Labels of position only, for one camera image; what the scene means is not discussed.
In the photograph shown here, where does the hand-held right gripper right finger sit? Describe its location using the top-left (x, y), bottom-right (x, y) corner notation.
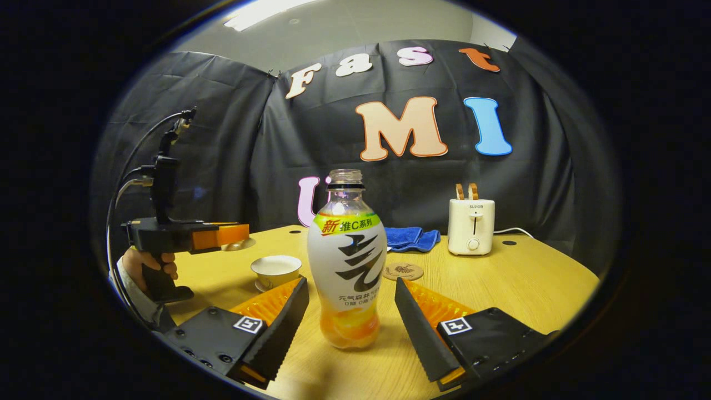
top-left (394, 278), bottom-right (562, 392)

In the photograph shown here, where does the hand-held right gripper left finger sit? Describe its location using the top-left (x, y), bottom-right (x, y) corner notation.
top-left (163, 277), bottom-right (310, 391)

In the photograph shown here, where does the white teacup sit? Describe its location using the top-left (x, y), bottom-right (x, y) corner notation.
top-left (251, 255), bottom-right (303, 290)

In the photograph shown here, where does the round brown coaster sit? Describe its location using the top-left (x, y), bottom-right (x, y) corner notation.
top-left (383, 263), bottom-right (424, 281)

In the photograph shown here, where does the clear water bottle white label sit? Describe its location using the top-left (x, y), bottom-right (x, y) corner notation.
top-left (307, 169), bottom-right (388, 349)

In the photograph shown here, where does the blue towel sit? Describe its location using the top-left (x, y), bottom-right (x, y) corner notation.
top-left (384, 227), bottom-right (442, 253)

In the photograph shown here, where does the black backdrop cloth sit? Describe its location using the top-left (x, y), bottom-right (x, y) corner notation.
top-left (92, 38), bottom-right (620, 278)

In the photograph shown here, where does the white toaster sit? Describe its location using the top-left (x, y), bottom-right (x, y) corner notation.
top-left (448, 198), bottom-right (495, 256)

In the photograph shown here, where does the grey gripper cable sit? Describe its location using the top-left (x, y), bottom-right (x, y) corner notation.
top-left (115, 177), bottom-right (154, 209)

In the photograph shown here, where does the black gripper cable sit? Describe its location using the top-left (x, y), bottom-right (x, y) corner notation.
top-left (106, 111), bottom-right (184, 267)

